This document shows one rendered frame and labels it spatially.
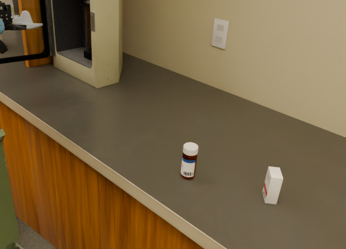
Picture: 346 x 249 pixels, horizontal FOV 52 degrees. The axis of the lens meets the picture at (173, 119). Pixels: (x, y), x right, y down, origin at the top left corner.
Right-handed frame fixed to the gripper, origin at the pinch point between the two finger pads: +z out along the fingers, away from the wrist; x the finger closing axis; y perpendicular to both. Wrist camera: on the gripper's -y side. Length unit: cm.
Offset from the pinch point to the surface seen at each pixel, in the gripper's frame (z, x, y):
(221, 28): 60, -40, -1
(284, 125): 49, -79, -25
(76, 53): 23.1, 8.9, -17.5
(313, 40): 61, -77, 2
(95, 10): 17.2, -13.6, 5.2
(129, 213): -9, -64, -40
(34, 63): 10.7, 23.5, -23.7
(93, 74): 17.1, -11.6, -19.9
